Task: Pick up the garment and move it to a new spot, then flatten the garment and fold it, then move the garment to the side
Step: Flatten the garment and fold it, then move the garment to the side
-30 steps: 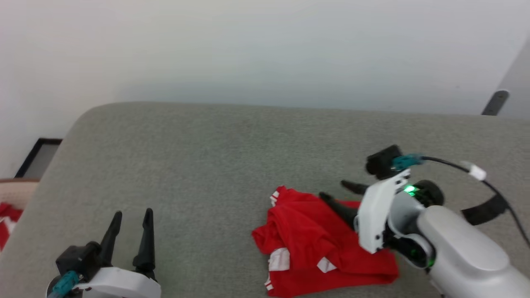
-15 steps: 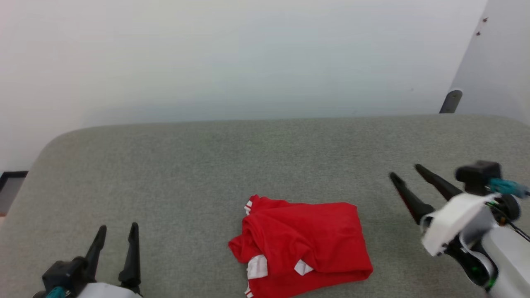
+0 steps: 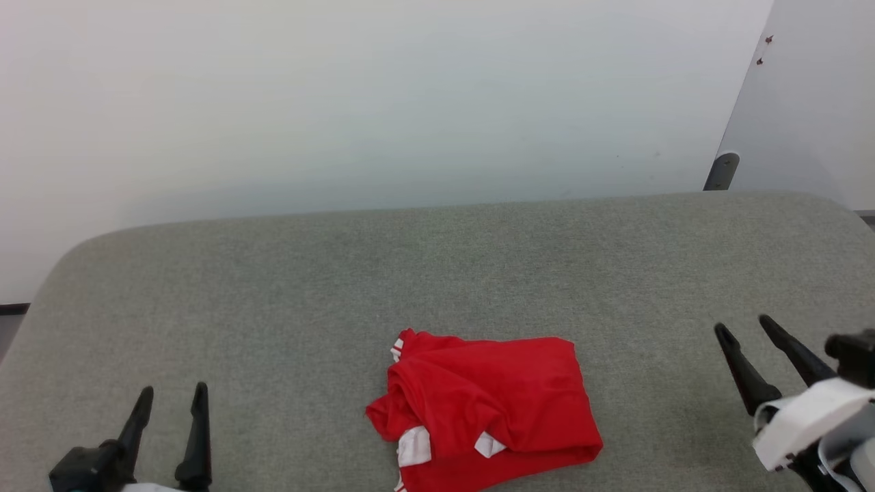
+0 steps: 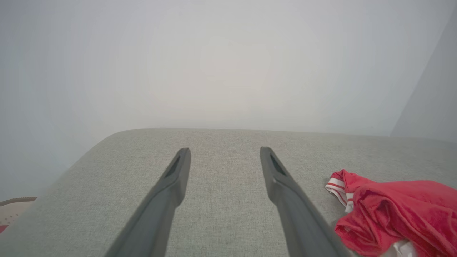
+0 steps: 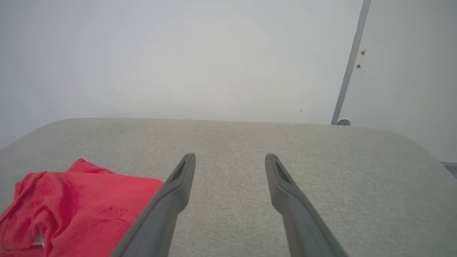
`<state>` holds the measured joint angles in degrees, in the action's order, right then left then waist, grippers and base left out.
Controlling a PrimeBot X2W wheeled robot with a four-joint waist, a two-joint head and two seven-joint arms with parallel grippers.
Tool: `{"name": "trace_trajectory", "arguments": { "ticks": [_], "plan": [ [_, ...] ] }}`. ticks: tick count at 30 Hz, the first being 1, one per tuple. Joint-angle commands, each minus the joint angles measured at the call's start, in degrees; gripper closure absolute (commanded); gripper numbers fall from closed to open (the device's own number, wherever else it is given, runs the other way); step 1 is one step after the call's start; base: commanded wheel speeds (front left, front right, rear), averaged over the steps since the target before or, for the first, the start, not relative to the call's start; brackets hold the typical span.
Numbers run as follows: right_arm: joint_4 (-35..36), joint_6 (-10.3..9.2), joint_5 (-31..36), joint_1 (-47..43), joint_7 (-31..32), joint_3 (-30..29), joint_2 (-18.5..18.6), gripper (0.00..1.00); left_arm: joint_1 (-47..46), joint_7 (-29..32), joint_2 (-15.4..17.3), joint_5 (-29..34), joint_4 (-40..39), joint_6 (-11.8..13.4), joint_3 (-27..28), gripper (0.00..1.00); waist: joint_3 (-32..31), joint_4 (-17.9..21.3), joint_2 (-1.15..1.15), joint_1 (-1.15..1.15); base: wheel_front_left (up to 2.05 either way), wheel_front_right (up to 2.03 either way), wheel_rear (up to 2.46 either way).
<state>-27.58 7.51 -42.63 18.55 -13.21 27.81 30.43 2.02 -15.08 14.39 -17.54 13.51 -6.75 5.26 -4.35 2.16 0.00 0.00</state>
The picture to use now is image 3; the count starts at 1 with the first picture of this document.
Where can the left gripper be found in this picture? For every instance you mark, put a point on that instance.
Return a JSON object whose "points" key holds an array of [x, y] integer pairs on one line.
{"points": [[85, 471]]}

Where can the red shirt with white trim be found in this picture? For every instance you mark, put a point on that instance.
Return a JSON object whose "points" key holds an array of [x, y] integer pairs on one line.
{"points": [[485, 410]]}

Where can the grey-green fabric sofa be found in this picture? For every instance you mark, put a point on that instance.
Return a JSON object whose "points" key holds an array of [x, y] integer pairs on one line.
{"points": [[410, 273]]}

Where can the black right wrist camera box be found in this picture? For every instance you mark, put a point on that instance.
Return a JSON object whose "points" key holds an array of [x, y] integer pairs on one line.
{"points": [[854, 355]]}

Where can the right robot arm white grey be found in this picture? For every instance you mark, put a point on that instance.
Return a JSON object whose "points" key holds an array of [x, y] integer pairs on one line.
{"points": [[860, 458]]}

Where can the dark grey panel post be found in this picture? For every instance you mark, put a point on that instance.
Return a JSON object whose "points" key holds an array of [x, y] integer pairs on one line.
{"points": [[722, 172]]}

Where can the light grey partition panel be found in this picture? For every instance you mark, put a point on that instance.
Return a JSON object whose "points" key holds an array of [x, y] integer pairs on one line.
{"points": [[813, 102]]}

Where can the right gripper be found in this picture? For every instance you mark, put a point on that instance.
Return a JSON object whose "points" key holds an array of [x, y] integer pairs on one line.
{"points": [[806, 420]]}

